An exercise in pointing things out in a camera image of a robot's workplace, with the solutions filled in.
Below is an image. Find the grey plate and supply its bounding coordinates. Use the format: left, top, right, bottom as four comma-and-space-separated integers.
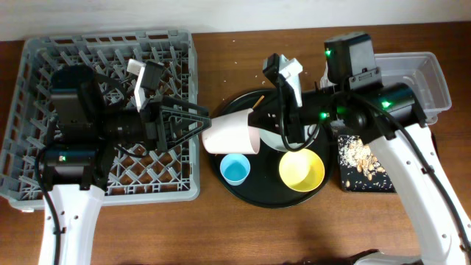
259, 124, 316, 152

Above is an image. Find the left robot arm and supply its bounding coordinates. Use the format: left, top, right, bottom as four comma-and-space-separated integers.
34, 61, 211, 264

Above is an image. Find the round black tray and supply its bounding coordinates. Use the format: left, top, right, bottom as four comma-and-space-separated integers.
208, 89, 337, 208

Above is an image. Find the wooden chopstick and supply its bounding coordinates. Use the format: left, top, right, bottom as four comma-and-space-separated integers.
252, 95, 265, 109

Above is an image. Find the blue cup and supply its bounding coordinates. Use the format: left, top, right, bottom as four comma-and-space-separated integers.
219, 154, 251, 186

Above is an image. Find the clear plastic bin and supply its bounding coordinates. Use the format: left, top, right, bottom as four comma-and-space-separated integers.
319, 52, 452, 126

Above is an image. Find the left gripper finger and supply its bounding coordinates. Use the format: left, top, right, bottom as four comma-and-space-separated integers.
160, 113, 211, 151
162, 96, 209, 116

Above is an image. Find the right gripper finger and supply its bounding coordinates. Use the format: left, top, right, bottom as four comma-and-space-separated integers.
250, 124, 275, 134
249, 109, 273, 121

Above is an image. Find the grey dishwasher rack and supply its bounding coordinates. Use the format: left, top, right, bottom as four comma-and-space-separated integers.
1, 29, 200, 212

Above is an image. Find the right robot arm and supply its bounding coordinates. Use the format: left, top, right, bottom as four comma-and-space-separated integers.
249, 32, 470, 264

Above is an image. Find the rice and nutshell waste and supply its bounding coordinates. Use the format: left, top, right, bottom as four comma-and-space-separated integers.
338, 135, 393, 185

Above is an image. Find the black rectangular tray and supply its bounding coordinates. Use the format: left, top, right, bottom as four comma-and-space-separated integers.
333, 127, 439, 194

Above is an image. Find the yellow bowl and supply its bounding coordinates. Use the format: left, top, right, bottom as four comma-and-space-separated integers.
278, 149, 325, 192

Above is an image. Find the pink cup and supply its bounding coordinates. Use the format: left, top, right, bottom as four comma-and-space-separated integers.
202, 108, 261, 155

